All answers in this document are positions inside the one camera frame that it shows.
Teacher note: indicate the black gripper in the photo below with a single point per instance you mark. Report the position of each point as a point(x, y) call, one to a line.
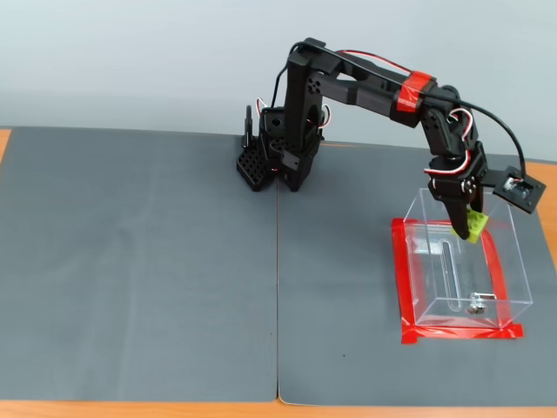
point(452, 188)

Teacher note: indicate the green lego block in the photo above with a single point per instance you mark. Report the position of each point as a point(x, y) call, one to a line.
point(476, 226)

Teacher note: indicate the transparent acrylic box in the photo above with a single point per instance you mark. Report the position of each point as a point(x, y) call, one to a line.
point(452, 278)

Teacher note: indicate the red tape strip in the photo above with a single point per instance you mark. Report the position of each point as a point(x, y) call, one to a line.
point(457, 334)
point(496, 270)
point(404, 278)
point(435, 222)

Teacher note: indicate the red tape band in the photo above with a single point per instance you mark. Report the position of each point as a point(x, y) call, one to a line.
point(413, 91)

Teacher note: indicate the grey mat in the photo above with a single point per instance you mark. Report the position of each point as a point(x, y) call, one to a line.
point(130, 261)
point(348, 261)

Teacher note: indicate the black table clamp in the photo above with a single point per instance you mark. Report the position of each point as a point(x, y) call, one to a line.
point(249, 122)

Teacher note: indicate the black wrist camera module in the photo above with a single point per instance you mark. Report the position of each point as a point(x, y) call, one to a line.
point(520, 191)

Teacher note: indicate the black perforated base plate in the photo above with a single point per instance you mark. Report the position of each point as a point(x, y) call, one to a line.
point(252, 167)

